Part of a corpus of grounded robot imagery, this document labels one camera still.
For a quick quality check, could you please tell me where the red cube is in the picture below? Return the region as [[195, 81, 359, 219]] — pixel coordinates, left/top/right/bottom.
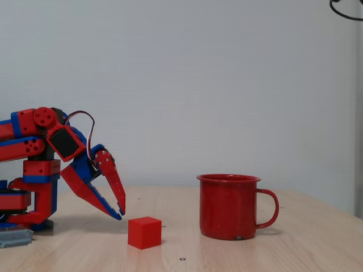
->
[[127, 216, 163, 250]]

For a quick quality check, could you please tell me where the grey metal clamp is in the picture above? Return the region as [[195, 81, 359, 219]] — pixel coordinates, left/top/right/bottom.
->
[[0, 227, 35, 249]]

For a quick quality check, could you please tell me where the black hanging cable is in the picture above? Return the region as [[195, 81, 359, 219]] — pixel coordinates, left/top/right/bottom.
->
[[329, 0, 363, 22]]

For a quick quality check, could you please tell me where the red and black robot base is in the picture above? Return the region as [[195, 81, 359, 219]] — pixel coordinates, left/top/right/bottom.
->
[[0, 179, 32, 228]]

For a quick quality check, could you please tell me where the red enamel mug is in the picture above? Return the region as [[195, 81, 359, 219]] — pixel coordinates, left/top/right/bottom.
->
[[196, 173, 280, 241]]

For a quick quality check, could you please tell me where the thin servo cable at gripper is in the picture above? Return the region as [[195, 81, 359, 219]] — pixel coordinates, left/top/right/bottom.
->
[[63, 110, 96, 160]]

